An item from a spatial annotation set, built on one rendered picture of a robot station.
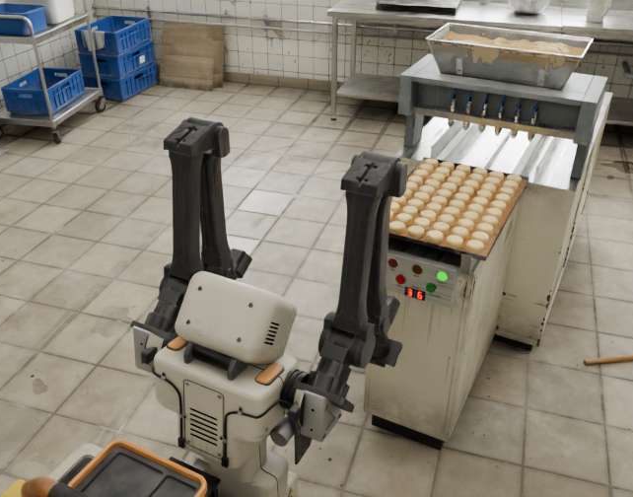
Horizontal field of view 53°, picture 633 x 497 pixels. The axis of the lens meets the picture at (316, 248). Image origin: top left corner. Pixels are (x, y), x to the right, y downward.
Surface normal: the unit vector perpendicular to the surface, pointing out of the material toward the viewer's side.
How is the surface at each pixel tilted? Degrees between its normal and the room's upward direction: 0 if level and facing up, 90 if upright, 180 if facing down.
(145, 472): 0
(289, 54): 90
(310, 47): 90
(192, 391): 82
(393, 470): 0
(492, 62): 115
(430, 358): 90
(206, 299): 48
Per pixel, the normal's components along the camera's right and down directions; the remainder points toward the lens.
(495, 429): 0.00, -0.85
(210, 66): -0.26, 0.13
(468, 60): -0.41, 0.79
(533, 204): -0.46, 0.47
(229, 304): -0.34, -0.22
